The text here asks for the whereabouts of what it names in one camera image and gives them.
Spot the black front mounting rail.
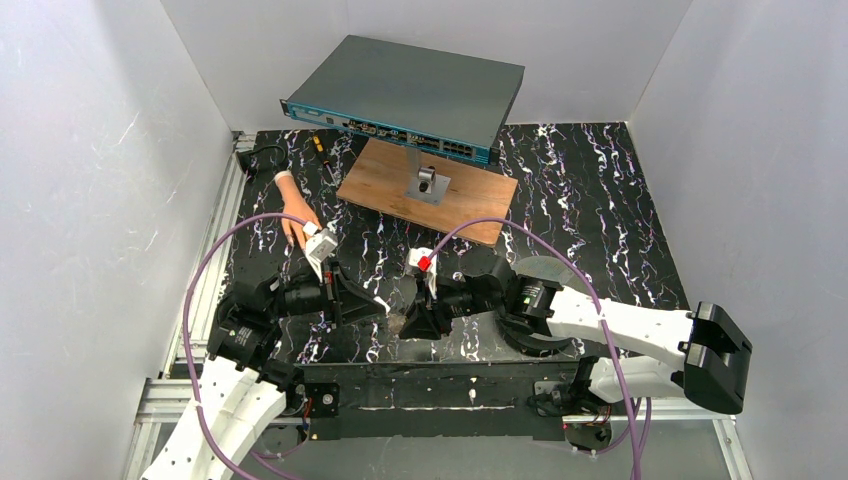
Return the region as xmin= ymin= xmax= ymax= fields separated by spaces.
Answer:
xmin=303 ymin=361 xmax=578 ymax=440

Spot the grey teal network switch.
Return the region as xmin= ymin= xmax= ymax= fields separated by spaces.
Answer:
xmin=280 ymin=35 xmax=525 ymax=165

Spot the metal stand bracket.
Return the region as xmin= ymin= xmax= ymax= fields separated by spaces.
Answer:
xmin=405 ymin=146 xmax=450 ymax=206

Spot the wooden base board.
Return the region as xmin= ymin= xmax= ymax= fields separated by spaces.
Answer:
xmin=337 ymin=139 xmax=517 ymax=233

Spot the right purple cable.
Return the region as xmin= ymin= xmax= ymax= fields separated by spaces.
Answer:
xmin=427 ymin=217 xmax=654 ymax=480

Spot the nail polish bottle white cap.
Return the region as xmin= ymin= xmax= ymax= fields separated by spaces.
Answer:
xmin=387 ymin=314 xmax=407 ymax=335

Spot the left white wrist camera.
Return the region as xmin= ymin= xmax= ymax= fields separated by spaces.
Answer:
xmin=304 ymin=224 xmax=338 ymax=284

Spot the yellow black screwdriver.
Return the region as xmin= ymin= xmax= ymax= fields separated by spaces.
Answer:
xmin=311 ymin=134 xmax=337 ymax=185

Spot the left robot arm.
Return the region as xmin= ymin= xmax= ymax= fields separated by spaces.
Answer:
xmin=141 ymin=262 xmax=389 ymax=479

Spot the mannequin hand with nails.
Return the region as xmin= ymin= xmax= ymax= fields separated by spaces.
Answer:
xmin=274 ymin=170 xmax=322 ymax=248

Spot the grey ribbed round disc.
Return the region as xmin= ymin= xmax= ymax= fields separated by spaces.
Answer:
xmin=498 ymin=255 xmax=584 ymax=356

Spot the black plug with cable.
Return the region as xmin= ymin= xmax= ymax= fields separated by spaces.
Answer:
xmin=235 ymin=145 xmax=290 ymax=178

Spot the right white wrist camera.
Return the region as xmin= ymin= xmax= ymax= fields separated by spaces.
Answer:
xmin=404 ymin=247 xmax=438 ymax=298

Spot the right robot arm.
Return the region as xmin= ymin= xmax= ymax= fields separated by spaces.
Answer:
xmin=399 ymin=248 xmax=753 ymax=415

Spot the aluminium frame profile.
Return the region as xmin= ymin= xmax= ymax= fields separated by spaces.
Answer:
xmin=122 ymin=157 xmax=258 ymax=479

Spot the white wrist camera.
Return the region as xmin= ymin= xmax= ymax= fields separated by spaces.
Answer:
xmin=404 ymin=247 xmax=438 ymax=298
xmin=304 ymin=224 xmax=338 ymax=284

